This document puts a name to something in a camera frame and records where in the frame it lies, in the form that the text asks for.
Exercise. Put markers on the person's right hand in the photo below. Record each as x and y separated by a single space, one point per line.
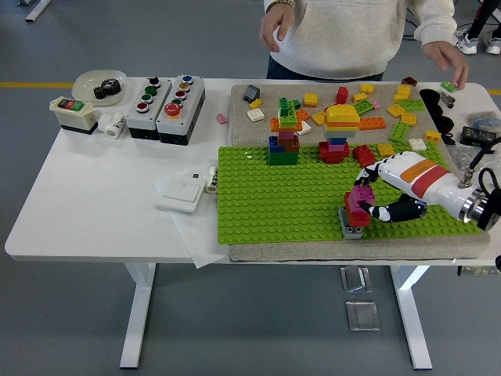
274 29

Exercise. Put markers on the person's left hand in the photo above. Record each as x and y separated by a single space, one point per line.
448 56

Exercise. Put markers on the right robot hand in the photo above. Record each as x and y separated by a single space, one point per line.
422 180

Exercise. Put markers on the pink square brick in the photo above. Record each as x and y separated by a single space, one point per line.
362 194
355 210

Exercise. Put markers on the large red brick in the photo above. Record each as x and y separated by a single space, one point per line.
364 155

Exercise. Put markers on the yellow square brick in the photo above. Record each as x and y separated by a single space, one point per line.
311 99
408 118
385 149
359 97
405 90
366 89
433 136
319 118
396 110
400 98

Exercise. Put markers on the person's right forearm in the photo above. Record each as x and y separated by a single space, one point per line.
278 2

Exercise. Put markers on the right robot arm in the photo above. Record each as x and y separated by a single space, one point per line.
489 219

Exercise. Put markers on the person's left forearm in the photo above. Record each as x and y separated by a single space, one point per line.
434 19

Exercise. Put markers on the white square brick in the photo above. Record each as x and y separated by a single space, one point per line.
255 114
304 128
417 144

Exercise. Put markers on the brown brick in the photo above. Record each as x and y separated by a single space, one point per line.
409 81

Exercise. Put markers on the long light green brick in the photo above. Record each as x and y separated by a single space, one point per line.
399 131
411 104

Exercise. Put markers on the grey sloped brick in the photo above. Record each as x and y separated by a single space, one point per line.
250 93

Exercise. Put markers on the small yellow brick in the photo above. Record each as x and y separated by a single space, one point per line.
255 103

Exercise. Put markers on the small pink brick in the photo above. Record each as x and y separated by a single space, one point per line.
375 103
221 118

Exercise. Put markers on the grey square brick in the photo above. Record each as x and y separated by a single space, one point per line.
352 233

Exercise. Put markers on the small orange brick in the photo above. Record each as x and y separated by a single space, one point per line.
303 115

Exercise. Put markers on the flat light green brick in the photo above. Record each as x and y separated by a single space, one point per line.
363 107

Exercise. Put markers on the narrow red brick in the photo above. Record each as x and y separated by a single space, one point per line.
342 95

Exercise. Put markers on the red-based yellow-domed brick tower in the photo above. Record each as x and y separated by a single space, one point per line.
340 115

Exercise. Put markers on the green-based multicolour brick tower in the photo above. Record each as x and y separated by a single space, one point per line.
282 156

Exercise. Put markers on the small green keyed block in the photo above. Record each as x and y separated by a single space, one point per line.
446 85

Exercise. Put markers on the metal hand tool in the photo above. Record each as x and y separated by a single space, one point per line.
447 100

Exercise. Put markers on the clear bag of screws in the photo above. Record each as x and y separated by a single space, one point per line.
460 156

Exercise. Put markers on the person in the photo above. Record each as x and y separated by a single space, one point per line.
479 19
344 31

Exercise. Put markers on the small black clip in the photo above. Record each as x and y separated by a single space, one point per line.
448 138

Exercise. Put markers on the black electronic device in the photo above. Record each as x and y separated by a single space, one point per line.
473 135

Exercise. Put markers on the plastic bag of blue parts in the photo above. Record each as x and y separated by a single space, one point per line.
485 119

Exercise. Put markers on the desk control panel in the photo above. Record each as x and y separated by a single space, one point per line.
477 270

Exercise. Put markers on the metal floor socket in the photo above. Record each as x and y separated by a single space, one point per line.
363 315
355 279

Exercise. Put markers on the emergency-stop button control box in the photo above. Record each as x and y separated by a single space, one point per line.
174 125

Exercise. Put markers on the green studded baseplate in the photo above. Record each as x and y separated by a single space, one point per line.
274 203

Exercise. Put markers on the white table leg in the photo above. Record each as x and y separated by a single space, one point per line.
136 333
414 333

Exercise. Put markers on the three-button control box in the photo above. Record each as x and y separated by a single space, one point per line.
137 121

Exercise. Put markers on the grey-brown mat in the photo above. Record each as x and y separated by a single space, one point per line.
274 252

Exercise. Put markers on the white printed tube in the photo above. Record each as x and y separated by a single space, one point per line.
211 188

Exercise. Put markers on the black gear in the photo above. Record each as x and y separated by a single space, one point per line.
105 89

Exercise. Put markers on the white pipe tee fitting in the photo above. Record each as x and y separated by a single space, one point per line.
111 125

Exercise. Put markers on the white bowl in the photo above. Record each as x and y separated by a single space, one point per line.
84 88

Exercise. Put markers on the white paper sheet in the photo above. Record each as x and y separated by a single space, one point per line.
195 239

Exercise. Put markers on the white table foot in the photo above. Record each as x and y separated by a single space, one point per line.
37 9

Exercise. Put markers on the white wall switch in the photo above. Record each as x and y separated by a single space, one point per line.
178 194

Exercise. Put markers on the white red-green switch box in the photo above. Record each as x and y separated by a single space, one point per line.
74 117

